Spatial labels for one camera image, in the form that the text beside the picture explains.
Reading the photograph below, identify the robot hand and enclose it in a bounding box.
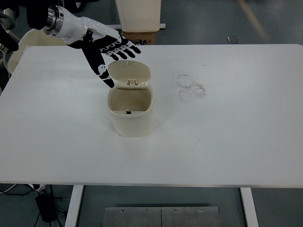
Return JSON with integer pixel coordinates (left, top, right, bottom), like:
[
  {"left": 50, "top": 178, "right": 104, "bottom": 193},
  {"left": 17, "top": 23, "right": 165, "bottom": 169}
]
[{"left": 55, "top": 7, "right": 142, "bottom": 89}]

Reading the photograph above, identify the cream trash bin with lid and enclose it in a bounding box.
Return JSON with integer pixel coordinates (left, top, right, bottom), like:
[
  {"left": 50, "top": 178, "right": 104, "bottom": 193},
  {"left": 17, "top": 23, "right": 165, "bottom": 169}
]
[{"left": 107, "top": 60, "right": 156, "bottom": 138}]

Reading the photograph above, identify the tall white bin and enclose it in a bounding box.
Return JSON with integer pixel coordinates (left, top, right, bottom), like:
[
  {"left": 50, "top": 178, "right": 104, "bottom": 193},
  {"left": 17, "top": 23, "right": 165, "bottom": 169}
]
[{"left": 115, "top": 0, "right": 162, "bottom": 33}]

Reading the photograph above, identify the cream plastic tub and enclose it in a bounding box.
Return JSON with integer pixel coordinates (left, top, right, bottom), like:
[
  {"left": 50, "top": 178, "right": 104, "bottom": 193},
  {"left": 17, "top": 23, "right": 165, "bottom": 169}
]
[{"left": 9, "top": 29, "right": 70, "bottom": 74}]

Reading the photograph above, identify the brown cardboard box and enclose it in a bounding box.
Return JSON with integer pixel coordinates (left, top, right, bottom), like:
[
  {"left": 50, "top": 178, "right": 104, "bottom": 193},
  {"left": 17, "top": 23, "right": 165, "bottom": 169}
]
[{"left": 121, "top": 30, "right": 157, "bottom": 45}]

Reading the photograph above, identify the white floor base bar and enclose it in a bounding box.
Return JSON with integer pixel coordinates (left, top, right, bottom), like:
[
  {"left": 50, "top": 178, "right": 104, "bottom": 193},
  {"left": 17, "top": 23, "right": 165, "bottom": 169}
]
[{"left": 104, "top": 23, "right": 167, "bottom": 31}]

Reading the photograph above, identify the white table leg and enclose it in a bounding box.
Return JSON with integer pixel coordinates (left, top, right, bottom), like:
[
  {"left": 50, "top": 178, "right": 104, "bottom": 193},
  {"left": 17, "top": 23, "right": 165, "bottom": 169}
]
[
  {"left": 239, "top": 187, "right": 259, "bottom": 227},
  {"left": 64, "top": 185, "right": 84, "bottom": 227}
]

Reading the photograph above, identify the black power adapter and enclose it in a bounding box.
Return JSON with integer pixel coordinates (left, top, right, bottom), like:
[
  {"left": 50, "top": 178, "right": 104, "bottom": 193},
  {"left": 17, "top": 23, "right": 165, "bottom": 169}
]
[{"left": 35, "top": 193, "right": 58, "bottom": 223}]

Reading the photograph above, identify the grey metal plate with screws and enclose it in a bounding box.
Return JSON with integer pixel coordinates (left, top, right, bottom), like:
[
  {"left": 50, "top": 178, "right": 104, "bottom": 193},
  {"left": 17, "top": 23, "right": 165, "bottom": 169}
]
[{"left": 104, "top": 206, "right": 220, "bottom": 227}]

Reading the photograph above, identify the black cable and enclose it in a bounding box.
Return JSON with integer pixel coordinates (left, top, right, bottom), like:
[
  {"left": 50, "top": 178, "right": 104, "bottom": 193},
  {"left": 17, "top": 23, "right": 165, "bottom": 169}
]
[{"left": 0, "top": 184, "right": 68, "bottom": 227}]

